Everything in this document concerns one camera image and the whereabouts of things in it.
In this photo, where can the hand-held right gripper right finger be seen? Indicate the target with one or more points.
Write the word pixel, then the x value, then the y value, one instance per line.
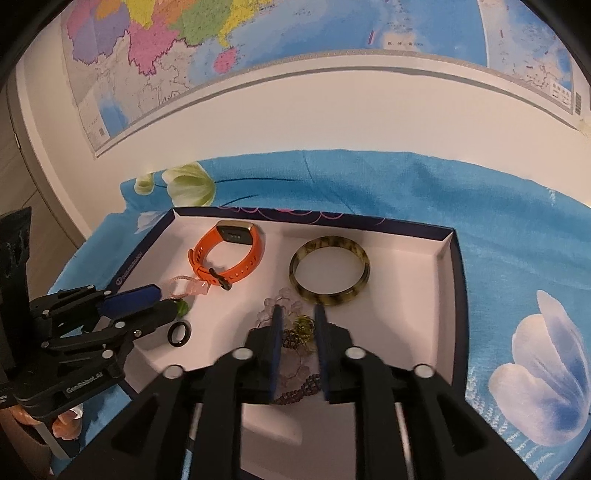
pixel 322 353

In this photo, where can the blue floral blanket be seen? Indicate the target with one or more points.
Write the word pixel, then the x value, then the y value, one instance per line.
pixel 498 258

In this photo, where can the person's left hand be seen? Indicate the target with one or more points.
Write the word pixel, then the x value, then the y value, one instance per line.
pixel 69 427

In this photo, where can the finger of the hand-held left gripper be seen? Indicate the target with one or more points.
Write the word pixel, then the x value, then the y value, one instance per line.
pixel 134 297
pixel 152 316

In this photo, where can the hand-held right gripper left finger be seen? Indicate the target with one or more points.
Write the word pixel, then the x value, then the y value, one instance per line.
pixel 277 353

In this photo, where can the orange smart watch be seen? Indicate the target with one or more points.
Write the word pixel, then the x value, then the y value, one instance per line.
pixel 203 251

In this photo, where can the tortoiseshell bangle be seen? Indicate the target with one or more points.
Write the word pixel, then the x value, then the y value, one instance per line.
pixel 332 298

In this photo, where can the navy floral box tray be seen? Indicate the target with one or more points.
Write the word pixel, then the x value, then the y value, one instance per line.
pixel 397 300

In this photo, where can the colourful wall map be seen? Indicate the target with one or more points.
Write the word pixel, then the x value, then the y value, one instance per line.
pixel 323 27

